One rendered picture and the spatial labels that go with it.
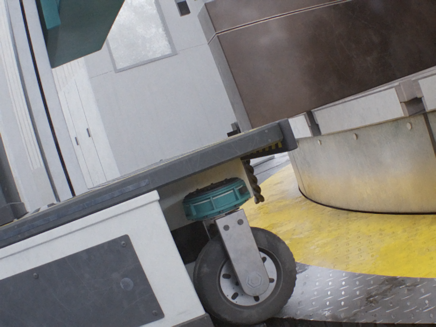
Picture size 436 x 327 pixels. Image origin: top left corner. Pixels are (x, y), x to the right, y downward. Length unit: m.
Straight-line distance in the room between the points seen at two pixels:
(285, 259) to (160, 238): 0.25
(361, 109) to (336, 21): 0.39
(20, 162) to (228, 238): 3.35
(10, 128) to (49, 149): 3.23
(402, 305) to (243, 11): 1.00
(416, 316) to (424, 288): 0.10
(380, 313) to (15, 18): 0.83
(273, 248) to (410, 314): 0.32
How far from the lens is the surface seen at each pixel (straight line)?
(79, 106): 10.16
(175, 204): 1.06
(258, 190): 2.48
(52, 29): 1.05
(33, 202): 4.17
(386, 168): 1.39
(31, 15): 1.05
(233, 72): 1.53
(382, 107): 1.27
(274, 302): 1.00
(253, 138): 0.88
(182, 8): 1.49
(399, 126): 1.28
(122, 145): 4.38
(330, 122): 1.52
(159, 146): 4.50
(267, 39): 1.57
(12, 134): 4.21
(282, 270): 0.99
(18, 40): 1.04
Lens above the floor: 0.33
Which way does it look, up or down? 2 degrees down
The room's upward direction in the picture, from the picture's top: 20 degrees counter-clockwise
